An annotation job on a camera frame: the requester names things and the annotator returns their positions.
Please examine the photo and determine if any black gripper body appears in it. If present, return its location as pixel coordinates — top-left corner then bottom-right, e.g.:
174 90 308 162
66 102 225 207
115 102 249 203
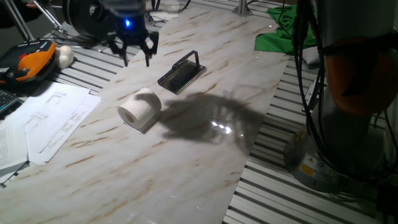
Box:
113 6 149 43

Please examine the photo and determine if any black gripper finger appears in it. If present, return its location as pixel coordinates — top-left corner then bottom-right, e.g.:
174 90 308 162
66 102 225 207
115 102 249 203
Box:
107 32 130 68
138 30 160 68

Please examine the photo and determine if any white toilet paper roll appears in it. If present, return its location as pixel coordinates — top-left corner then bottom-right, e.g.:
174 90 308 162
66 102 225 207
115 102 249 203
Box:
117 87 163 134

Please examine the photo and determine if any chrome toilet paper holder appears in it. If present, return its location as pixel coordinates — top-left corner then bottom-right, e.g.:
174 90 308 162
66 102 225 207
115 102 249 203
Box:
157 50 208 96

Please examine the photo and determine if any black filament spool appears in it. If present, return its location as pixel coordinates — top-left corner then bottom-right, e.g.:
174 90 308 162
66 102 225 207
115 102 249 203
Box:
62 0 110 39

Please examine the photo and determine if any white rounded plastic object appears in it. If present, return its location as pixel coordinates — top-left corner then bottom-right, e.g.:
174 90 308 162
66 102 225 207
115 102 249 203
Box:
55 45 76 70

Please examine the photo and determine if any thin metal tripod leg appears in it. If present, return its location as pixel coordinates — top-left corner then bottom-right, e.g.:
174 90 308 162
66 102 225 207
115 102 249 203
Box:
32 0 69 36

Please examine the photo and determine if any white printed paper sheet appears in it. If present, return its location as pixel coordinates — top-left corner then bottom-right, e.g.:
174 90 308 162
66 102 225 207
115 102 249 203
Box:
27 93 103 167
24 82 91 154

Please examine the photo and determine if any orange and black teach pendant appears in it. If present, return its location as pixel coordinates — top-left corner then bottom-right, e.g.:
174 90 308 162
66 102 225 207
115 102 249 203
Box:
0 39 58 86

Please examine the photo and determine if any thick aluminium strut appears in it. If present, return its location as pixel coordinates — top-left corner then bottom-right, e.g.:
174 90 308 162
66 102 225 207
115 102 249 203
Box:
2 0 36 42

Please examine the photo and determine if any black computer keyboard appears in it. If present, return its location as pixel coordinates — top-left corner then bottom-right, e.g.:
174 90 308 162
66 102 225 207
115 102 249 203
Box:
0 88 20 121

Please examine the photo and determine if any green cloth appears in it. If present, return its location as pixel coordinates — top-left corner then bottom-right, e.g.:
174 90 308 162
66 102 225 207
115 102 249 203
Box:
254 4 318 57

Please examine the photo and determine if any white text paper sheet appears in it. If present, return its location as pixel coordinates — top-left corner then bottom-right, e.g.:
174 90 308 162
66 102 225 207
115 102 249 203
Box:
0 119 30 172

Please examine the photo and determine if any small white pad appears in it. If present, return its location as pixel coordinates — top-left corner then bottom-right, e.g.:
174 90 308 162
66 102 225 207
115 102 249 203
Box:
302 46 322 67

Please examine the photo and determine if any aluminium post with foot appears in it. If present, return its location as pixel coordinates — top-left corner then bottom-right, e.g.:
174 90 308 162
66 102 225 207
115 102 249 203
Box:
231 0 254 17

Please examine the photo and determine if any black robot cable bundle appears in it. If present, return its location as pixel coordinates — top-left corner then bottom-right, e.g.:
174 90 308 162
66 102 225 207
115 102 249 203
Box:
291 0 331 159

